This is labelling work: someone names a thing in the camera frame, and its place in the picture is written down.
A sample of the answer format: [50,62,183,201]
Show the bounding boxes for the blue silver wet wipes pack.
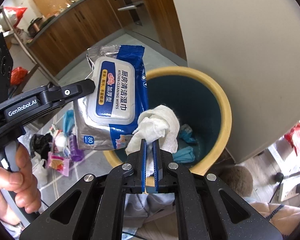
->
[73,44,150,152]

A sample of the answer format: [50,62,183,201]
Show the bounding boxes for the dark cooking pot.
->
[27,17,44,37]

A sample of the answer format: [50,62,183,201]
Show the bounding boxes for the blue bin with yellow rim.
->
[102,66,232,178]

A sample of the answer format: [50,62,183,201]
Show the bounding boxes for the purple bottle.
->
[68,134,84,162]

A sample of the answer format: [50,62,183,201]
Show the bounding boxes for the person's left hand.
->
[0,145,42,221]

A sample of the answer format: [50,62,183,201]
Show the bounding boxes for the brown furry slipper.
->
[219,165,253,198]

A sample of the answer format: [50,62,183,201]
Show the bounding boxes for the grey rug with white stripes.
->
[15,100,127,214]

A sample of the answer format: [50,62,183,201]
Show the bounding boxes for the pink snack packet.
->
[47,151,72,177]

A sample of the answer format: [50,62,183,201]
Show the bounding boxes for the white plastic bag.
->
[31,158,49,183]

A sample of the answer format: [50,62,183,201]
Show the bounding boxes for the red packet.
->
[284,123,300,148]

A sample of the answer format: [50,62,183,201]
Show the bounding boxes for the wooden kitchen cabinets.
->
[27,0,185,78]

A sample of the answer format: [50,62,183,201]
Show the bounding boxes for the white wipe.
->
[125,104,181,178]

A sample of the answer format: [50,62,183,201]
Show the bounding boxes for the white power strip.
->
[277,176,300,202]

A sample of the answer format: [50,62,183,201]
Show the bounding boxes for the teal crumpled cloth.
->
[173,146,196,164]

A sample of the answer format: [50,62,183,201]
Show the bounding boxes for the blue white crumpled wrapper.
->
[179,124,197,144]

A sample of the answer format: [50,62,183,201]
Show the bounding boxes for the black plastic bag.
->
[29,133,54,161]

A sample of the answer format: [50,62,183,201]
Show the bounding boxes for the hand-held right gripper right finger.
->
[152,140,283,240]

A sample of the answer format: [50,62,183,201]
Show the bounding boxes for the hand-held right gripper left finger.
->
[19,139,148,240]

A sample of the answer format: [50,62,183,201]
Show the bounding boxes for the red plastic bag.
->
[10,67,28,85]
[4,6,28,28]

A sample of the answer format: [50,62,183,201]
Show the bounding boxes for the metal rack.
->
[0,5,61,87]

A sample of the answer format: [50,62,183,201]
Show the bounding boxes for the light blue cloth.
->
[62,110,77,133]

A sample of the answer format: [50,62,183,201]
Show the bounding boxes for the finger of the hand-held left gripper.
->
[38,79,96,108]

